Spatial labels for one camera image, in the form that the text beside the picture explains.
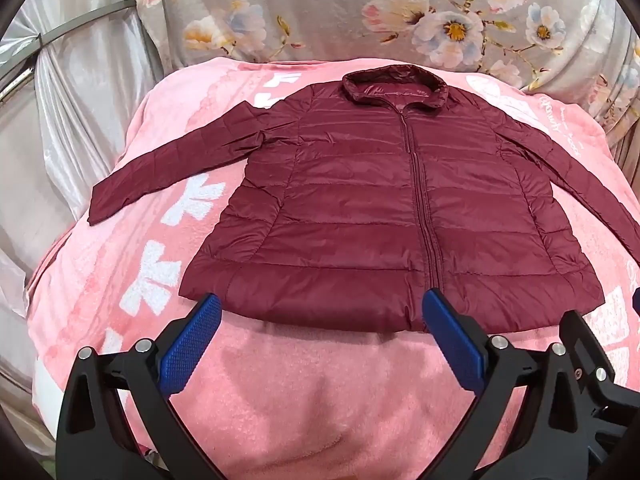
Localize grey metal bar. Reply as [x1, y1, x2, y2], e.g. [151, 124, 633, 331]
[37, 0, 138, 51]

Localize silver satin curtain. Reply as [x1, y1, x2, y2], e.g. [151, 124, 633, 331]
[0, 0, 168, 411]

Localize maroon quilted puffer jacket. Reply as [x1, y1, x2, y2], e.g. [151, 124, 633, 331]
[87, 65, 633, 336]

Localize grey floral bed sheet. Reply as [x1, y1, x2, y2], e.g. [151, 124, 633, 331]
[132, 0, 640, 171]

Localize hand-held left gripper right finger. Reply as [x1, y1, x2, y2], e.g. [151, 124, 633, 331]
[421, 288, 596, 480]

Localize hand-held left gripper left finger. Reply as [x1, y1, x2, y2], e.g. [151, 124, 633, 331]
[56, 292, 223, 480]

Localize pink printed blanket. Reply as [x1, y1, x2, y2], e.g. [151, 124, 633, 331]
[25, 57, 640, 480]

